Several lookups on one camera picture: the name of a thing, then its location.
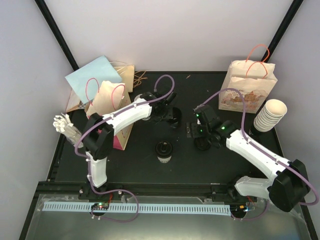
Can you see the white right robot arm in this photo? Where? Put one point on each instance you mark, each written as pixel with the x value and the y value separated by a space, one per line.
pixel 285 181

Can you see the brown kraft paper bag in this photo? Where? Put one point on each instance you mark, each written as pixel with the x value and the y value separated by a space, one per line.
pixel 130 77

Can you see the tall stack paper cups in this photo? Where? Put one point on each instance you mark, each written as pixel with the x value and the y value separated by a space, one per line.
pixel 270 115

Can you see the cream paper bag pink sides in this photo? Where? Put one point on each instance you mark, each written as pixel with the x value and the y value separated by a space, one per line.
pixel 111 97

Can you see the black coffee cup lid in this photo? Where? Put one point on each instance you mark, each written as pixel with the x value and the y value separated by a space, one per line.
pixel 164 149

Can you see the patterned flat paper bag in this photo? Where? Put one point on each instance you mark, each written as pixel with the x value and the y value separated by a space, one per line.
pixel 74 103

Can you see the black lid stacks right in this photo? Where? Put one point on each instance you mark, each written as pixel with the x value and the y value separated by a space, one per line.
pixel 253 132

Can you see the light blue slotted cable duct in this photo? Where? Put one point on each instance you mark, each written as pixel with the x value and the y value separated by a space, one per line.
pixel 141 208

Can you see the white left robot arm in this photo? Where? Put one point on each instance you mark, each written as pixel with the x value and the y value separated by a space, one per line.
pixel 100 130

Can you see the light blue paper bag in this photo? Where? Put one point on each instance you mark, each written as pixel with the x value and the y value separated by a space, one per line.
pixel 86 80

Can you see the Cream Bear printed paper bag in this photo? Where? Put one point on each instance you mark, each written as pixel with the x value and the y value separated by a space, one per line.
pixel 247 84

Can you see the white paper coffee cup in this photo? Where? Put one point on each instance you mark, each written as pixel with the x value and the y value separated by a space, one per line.
pixel 164 159

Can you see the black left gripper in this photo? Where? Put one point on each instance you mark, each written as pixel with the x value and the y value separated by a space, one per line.
pixel 170 114

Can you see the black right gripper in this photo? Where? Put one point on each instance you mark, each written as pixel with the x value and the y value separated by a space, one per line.
pixel 195 133

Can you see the small stack paper cups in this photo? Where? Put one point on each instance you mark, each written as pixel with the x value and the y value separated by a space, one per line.
pixel 137 97

